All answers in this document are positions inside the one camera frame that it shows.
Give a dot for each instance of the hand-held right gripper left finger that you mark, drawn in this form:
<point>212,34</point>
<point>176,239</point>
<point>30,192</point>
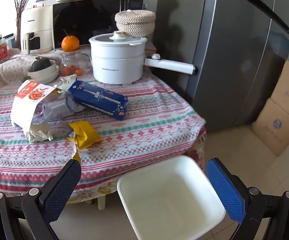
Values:
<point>62,192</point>

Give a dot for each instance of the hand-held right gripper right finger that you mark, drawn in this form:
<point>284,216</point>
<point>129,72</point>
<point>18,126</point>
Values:
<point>224,192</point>

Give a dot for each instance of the white red snack bag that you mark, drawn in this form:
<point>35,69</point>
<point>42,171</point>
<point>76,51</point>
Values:
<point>24,105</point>

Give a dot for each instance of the white plastic bin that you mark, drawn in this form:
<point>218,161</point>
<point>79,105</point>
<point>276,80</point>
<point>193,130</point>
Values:
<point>169,200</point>

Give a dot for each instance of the yellow wrapper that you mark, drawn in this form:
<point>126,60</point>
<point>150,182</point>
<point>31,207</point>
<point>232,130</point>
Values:
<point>87,135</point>

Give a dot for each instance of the crushed clear plastic bottle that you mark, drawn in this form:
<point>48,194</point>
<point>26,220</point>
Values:
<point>57,107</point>

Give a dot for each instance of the blue cardboard box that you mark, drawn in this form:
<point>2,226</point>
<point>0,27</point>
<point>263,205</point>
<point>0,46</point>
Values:
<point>102,100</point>

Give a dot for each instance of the white wrapper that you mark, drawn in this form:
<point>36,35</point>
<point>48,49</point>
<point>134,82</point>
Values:
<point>67,82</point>

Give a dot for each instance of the floral under tablecloth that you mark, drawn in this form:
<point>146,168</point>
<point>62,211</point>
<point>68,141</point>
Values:
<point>102,188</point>

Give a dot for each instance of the white table leg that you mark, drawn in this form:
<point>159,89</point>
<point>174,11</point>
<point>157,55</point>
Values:
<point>101,202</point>

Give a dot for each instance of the green pepper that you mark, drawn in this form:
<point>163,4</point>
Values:
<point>26,79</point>

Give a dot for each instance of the stacked cardboard boxes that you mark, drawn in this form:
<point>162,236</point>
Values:
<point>274,130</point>

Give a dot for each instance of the white dotted cloth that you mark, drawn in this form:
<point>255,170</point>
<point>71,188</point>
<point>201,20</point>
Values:
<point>9,67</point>

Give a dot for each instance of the red green patterned tablecloth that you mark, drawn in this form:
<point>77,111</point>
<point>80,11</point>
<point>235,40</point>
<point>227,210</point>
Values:
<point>134,135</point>

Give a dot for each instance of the green squash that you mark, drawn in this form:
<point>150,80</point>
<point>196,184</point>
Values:
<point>39,64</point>

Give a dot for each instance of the red spice jar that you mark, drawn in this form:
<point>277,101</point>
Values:
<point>2,51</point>

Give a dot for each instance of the small white bowl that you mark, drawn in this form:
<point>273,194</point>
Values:
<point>50,68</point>

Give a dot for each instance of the small tangerine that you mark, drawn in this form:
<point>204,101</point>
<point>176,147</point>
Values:
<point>78,71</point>
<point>65,70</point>

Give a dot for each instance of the glass jar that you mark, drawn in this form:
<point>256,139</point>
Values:
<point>80,60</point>

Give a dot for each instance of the large orange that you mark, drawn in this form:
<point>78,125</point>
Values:
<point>70,43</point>

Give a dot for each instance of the cream air fryer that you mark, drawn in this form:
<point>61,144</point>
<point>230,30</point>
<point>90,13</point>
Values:
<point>39,22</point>

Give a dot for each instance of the grey refrigerator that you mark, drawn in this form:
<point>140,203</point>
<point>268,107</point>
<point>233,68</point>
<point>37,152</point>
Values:
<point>222,55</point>

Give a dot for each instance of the white electric pot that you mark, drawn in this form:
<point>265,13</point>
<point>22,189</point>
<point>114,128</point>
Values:
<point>114,65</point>

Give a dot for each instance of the dried branches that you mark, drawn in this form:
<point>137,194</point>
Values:
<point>19,10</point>

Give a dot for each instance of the woven lidded basket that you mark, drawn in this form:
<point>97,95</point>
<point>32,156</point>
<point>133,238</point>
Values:
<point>135,22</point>

